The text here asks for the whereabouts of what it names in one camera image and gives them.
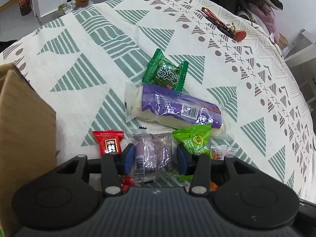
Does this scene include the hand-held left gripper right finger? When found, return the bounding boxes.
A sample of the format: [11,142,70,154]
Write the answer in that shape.
[176,144,257,198]

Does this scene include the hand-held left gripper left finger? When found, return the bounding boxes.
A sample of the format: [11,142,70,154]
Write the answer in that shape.
[55,143,136,198]

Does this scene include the clear purple snack packet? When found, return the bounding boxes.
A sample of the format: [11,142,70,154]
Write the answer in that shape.
[128,126,181,183]

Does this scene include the light green snack packet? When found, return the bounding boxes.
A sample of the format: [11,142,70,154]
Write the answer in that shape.
[171,123,213,182]

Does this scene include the orange red snack packet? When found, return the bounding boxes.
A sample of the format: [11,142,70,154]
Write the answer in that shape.
[210,145,239,162]

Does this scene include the purple roll packet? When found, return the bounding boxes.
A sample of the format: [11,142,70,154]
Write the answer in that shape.
[125,81,225,137]

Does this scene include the dark green snack packet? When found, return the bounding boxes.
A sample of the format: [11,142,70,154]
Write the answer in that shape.
[142,49,189,92]

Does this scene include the cardboard box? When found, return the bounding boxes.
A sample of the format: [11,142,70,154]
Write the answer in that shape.
[0,64,58,237]

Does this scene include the patterned bed blanket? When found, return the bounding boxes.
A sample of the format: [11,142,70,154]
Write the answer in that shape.
[0,0,316,203]

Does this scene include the red round stamp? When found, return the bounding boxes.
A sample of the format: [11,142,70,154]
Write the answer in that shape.
[231,22,247,42]

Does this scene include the red scissors and keys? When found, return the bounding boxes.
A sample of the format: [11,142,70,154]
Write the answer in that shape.
[200,7,237,39]

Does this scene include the wicker basket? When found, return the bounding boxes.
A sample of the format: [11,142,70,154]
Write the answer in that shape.
[278,33,289,52]

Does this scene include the white desk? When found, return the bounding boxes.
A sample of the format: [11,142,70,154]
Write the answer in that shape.
[284,28,316,104]

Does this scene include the pink cloth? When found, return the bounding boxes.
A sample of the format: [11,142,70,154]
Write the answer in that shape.
[249,0,280,45]

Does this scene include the cola bottle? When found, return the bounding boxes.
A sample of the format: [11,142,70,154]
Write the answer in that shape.
[19,0,31,16]

